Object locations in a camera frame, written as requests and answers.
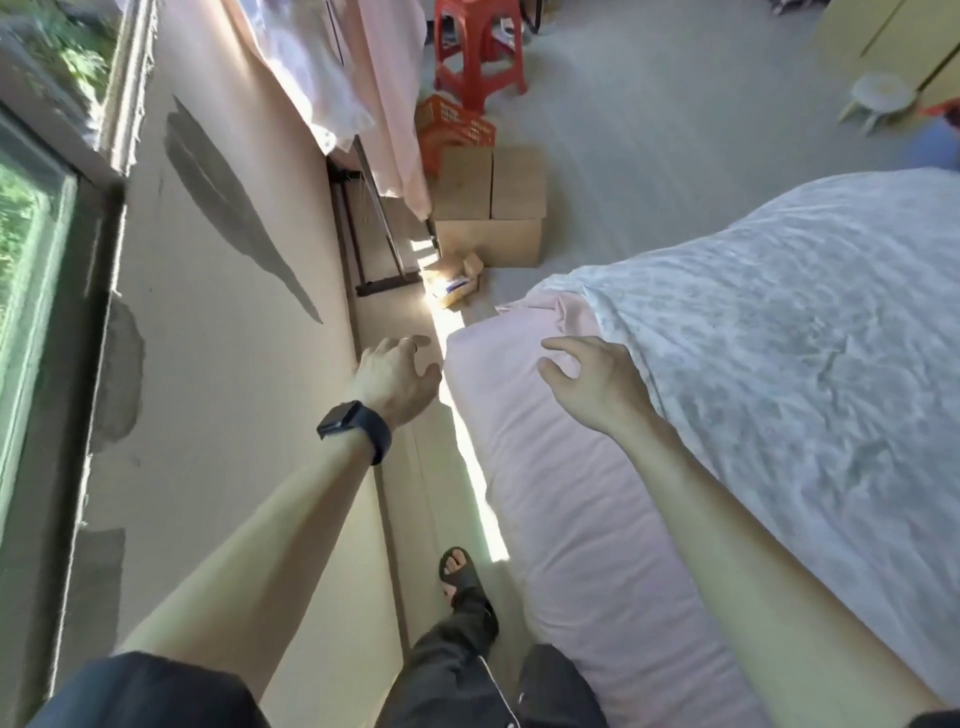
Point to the person's right hand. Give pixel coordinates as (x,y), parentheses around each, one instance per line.
(604,390)

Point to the black sandal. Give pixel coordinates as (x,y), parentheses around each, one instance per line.
(461,574)

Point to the person's right forearm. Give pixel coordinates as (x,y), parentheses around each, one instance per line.
(750,577)

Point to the red plastic stool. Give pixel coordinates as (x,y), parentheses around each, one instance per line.
(480,52)

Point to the black clothes rack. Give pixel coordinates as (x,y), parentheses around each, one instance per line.
(375,255)

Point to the person's left thumb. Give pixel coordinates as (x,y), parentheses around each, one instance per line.
(432,377)

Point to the person's left forearm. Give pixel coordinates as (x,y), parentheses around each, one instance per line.
(255,570)

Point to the white patterned quilt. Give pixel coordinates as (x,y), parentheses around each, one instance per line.
(810,360)

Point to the black smartwatch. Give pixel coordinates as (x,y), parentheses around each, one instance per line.
(360,427)

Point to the blue round object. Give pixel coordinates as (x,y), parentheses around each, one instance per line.
(934,144)

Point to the black trousers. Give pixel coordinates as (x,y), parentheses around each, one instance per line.
(450,667)

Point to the hanging pink cloth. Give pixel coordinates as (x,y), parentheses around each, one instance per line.
(390,97)

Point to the pink sheeted bed mattress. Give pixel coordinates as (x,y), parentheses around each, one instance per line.
(577,510)

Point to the orange plastic crate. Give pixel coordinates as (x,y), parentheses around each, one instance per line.
(450,124)

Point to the black shirt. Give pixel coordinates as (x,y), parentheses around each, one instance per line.
(142,694)

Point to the window with dark frame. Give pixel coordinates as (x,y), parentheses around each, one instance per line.
(45,247)

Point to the small open cardboard box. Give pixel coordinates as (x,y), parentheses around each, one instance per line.
(454,281)

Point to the tall cardboard box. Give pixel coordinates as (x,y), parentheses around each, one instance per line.
(519,184)
(463,184)

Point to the pale yellow cabinet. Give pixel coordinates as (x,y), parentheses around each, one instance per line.
(892,34)

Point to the small white stool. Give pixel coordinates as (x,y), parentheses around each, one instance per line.
(881,94)

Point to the wide cardboard box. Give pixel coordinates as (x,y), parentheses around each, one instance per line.
(491,241)

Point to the hanging white cloth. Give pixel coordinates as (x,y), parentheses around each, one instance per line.
(300,67)

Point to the person's left hand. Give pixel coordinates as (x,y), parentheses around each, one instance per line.
(390,386)

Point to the person's right thumb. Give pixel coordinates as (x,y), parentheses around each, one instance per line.
(550,373)

